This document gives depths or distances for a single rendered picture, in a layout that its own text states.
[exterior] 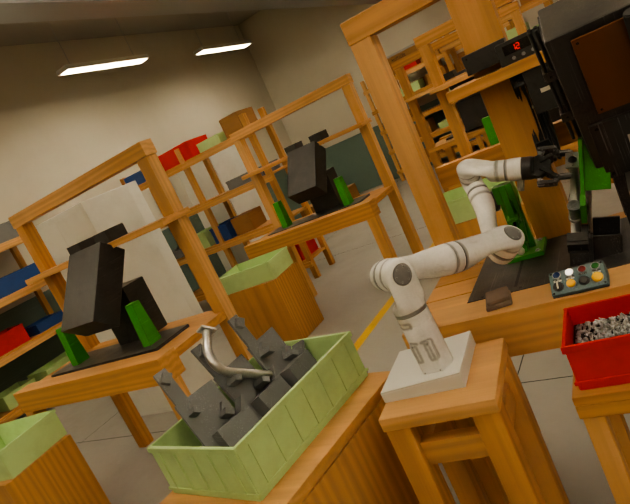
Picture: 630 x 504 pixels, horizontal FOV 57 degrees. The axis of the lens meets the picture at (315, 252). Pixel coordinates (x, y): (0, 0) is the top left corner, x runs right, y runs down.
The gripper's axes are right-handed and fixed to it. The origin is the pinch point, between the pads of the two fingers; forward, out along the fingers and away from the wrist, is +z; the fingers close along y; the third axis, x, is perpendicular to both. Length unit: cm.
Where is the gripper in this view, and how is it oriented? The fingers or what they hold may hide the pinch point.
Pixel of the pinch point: (569, 164)
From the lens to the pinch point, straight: 198.7
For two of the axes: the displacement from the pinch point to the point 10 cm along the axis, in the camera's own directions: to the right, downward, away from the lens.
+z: 8.9, -0.4, -4.5
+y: 1.5, -9.2, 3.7
